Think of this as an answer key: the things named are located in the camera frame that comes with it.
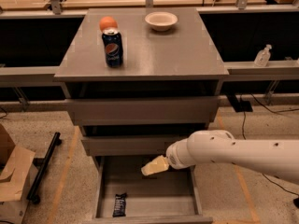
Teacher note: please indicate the blue pepsi can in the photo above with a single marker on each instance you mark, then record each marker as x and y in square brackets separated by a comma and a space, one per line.
[113, 47]

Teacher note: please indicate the orange fruit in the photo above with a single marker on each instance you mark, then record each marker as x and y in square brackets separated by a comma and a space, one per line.
[107, 22]

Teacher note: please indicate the grey open bottom drawer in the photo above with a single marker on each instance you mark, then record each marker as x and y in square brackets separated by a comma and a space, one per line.
[171, 197]

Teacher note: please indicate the dark blue rxbar wrapper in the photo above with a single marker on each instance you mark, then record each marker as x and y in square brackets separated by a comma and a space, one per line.
[119, 205]

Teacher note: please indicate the grey drawer cabinet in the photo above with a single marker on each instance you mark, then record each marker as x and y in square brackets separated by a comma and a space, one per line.
[133, 92]

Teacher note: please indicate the brown cardboard box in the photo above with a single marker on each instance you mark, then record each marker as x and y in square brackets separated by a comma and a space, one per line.
[15, 179]

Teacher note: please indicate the grey middle drawer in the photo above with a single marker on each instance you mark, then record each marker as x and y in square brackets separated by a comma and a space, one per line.
[129, 145]

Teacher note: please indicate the grey top drawer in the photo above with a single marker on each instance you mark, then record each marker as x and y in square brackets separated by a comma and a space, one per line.
[132, 111]

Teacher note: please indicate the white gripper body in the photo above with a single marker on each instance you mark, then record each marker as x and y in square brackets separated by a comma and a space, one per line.
[172, 157]

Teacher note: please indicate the black metal bar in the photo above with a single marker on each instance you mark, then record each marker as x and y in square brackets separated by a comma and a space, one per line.
[42, 164]

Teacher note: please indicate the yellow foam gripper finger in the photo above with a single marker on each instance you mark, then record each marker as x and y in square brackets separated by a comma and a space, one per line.
[157, 165]

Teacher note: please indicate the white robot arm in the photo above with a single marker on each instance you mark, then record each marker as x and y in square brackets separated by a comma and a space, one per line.
[278, 158]

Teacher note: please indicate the clear sanitizer bottle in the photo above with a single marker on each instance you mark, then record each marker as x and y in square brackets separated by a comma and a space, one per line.
[263, 56]

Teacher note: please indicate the grey metal rail frame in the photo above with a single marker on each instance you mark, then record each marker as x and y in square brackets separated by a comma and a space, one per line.
[28, 75]

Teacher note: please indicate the white bowl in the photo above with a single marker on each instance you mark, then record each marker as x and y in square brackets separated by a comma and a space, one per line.
[161, 21]

